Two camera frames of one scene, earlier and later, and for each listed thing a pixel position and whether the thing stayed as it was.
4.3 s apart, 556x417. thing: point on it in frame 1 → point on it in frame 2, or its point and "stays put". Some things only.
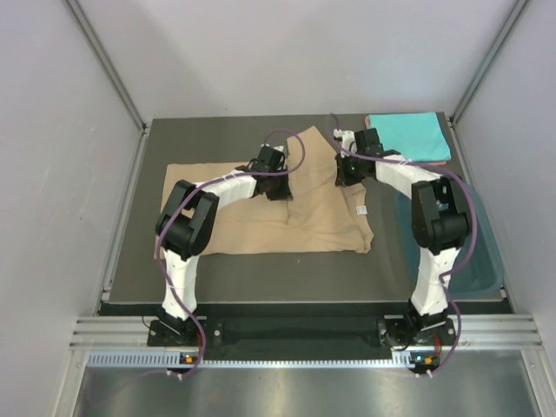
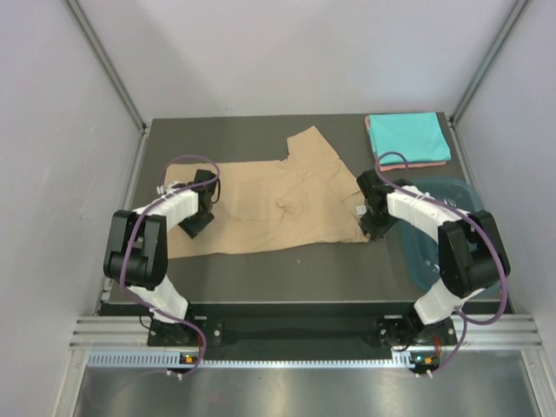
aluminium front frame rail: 478,331 stays put
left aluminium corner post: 95,42 stays put
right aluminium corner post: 510,25 stays put
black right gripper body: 351,169 → 376,224
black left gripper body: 278,188 → 197,221
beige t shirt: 322,215 stays put
